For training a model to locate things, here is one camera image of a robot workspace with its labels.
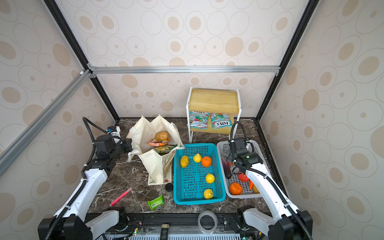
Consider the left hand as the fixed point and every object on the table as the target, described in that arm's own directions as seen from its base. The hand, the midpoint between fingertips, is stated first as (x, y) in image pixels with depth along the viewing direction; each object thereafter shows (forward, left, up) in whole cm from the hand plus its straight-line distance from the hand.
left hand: (134, 136), depth 80 cm
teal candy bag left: (+16, -35, -5) cm, 39 cm away
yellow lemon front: (-25, -40, -17) cm, 50 cm away
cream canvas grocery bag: (-13, -12, -11) cm, 21 cm away
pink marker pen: (-25, +8, -22) cm, 34 cm away
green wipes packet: (-28, -12, -20) cm, 37 cm away
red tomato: (-16, -59, -16) cm, 63 cm away
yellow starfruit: (-5, -26, -19) cm, 32 cm away
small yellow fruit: (-3, -34, -18) cm, 39 cm away
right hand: (-7, -56, -8) cm, 57 cm away
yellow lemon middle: (-16, -41, -18) cm, 48 cm away
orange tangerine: (-6, -39, -17) cm, 44 cm away
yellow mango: (-22, -65, -19) cm, 71 cm away
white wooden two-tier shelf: (+17, -43, +2) cm, 46 cm away
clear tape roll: (-33, -40, -19) cm, 56 cm away
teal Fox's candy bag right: (+17, -48, -6) cm, 51 cm away
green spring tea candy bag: (-4, -16, -7) cm, 18 cm away
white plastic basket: (-16, -49, -14) cm, 54 cm away
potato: (+6, -12, -7) cm, 15 cm away
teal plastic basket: (-12, -35, -23) cm, 43 cm away
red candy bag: (+2, -9, -9) cm, 13 cm away
